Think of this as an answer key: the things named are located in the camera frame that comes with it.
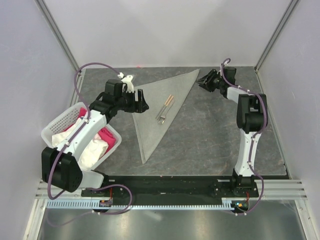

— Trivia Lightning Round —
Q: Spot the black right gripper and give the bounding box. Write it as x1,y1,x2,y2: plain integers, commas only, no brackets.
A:
195,69,224,93

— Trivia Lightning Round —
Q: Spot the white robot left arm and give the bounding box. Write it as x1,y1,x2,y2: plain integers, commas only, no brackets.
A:
41,79,149,197

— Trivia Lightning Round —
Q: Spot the silver metal fork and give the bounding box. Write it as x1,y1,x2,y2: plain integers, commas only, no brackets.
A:
158,99,175,125

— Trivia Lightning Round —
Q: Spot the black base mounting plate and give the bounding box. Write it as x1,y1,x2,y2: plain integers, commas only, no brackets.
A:
81,175,261,201

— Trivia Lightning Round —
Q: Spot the white plastic laundry basket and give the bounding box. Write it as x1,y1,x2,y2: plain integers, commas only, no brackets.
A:
40,101,123,176

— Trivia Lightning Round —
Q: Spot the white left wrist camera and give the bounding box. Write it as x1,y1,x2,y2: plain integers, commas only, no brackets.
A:
117,72,134,93

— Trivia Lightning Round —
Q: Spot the pink cloth in basket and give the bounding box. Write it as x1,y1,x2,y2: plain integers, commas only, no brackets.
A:
63,107,116,155

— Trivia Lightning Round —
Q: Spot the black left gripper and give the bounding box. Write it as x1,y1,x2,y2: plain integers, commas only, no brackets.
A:
115,88,149,114

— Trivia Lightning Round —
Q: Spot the grey-green cloth napkin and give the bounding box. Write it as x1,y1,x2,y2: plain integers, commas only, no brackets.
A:
133,69,200,164

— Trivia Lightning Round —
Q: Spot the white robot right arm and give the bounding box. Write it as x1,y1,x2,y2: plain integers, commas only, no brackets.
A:
197,67,269,197

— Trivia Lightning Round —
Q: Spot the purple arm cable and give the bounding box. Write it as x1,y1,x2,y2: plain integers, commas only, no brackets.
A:
46,61,133,227
219,58,268,217

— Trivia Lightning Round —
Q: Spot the aluminium frame rail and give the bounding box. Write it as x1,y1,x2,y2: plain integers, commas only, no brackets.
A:
35,179,307,200

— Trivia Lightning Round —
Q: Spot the white folded garment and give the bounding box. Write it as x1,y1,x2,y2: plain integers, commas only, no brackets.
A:
51,118,109,170

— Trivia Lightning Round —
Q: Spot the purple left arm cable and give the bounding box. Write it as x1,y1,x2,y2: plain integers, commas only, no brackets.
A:
46,61,133,227

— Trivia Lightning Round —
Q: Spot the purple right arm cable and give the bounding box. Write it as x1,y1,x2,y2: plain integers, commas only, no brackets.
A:
219,58,268,217

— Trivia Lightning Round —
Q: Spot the grey slotted cable duct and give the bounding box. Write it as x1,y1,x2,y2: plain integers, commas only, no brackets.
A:
45,199,245,211

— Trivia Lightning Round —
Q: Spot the wooden-handled chopstick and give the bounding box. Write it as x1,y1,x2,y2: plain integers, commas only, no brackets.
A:
157,96,174,120
155,94,173,119

